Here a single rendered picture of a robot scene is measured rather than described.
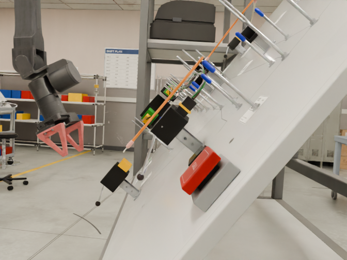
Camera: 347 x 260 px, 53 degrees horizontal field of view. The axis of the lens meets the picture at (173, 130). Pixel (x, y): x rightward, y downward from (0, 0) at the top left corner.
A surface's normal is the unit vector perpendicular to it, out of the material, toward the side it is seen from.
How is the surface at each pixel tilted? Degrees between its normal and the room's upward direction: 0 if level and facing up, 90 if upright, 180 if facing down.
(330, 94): 90
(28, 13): 90
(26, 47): 90
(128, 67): 90
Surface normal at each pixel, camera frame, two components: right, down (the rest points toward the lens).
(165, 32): 0.06, 0.07
